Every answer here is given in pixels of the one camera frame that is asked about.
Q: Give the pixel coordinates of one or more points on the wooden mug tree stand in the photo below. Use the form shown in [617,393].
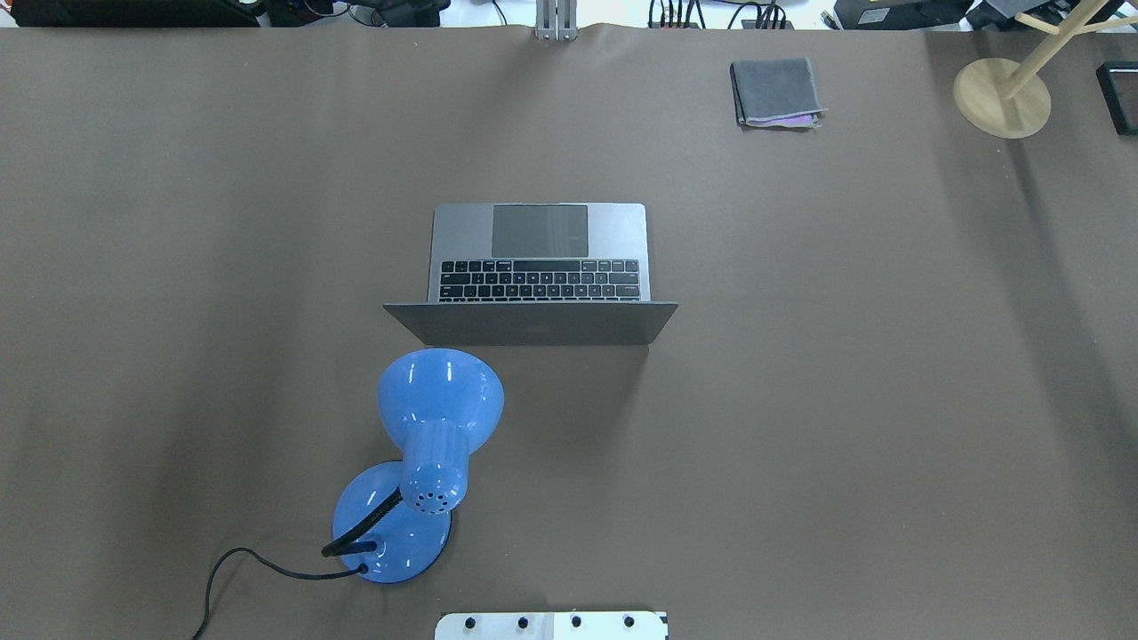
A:
[1006,98]

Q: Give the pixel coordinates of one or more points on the blue desk lamp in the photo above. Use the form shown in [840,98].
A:
[393,521]

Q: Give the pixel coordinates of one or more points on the black tray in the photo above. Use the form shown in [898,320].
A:
[1118,82]

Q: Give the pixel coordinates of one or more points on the aluminium camera mount post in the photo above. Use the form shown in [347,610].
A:
[556,20]

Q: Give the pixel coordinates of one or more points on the folded grey cloth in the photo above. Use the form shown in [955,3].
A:
[775,93]

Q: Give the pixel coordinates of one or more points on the grey laptop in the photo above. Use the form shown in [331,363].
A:
[549,274]

